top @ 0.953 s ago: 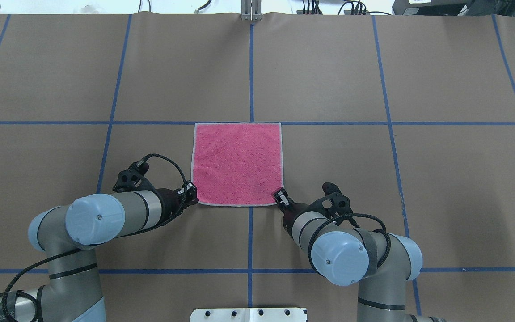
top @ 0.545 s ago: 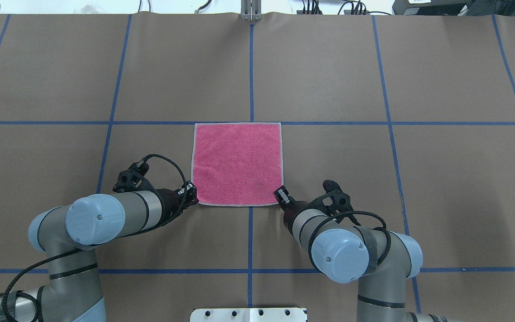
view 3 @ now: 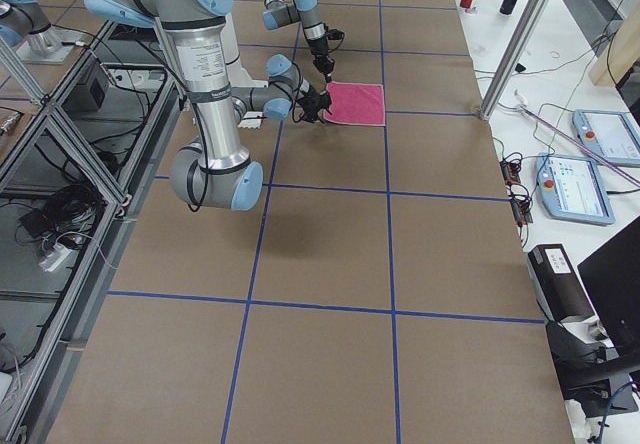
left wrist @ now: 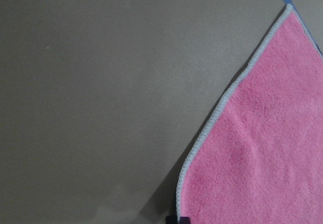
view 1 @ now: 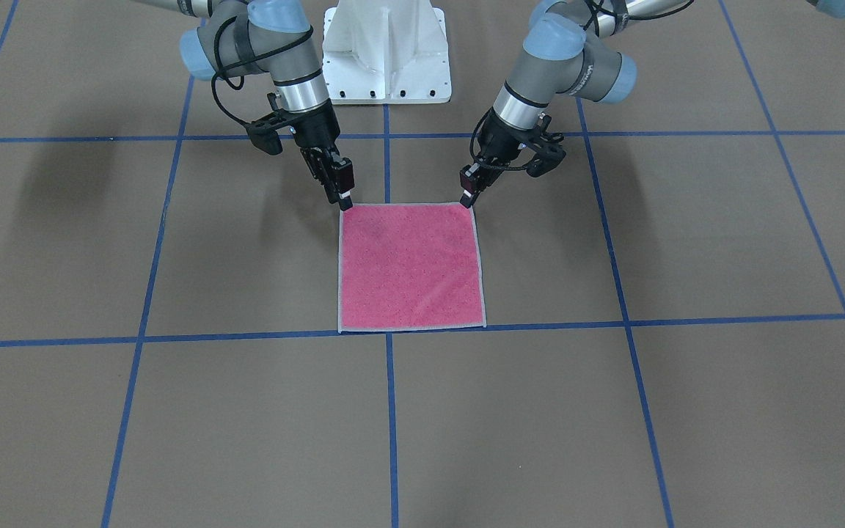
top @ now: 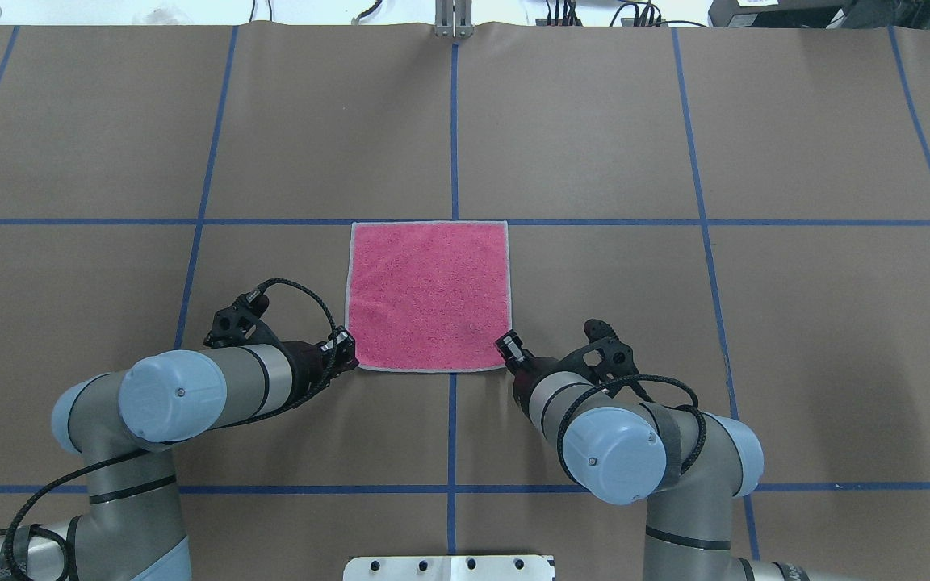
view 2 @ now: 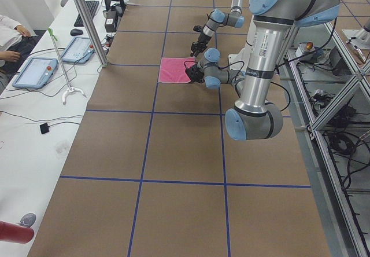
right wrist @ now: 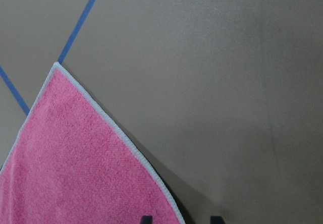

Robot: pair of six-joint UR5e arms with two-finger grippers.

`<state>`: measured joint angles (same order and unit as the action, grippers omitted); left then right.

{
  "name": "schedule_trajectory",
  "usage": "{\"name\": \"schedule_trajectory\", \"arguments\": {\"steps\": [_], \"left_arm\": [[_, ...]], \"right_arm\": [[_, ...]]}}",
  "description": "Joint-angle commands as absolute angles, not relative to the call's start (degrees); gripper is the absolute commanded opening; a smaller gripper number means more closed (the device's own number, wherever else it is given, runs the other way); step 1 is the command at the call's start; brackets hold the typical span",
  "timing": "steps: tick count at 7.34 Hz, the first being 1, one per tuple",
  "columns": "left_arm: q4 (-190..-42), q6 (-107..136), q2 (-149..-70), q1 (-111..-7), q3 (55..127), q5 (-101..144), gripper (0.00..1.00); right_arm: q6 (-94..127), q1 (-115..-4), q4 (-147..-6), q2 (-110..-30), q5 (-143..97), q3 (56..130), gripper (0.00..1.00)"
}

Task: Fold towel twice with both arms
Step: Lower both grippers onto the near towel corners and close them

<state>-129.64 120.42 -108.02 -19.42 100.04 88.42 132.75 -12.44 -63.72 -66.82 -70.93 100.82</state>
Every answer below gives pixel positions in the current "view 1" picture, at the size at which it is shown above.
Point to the pink towel with grey hem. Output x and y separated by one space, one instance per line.
409 267

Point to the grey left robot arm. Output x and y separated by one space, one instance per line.
563 54

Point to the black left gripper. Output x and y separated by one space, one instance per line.
496 144

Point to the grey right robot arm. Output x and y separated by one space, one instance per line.
245 38

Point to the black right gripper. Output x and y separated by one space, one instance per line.
315 130

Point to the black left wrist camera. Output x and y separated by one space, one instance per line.
546 146

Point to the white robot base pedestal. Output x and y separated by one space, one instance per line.
386 52

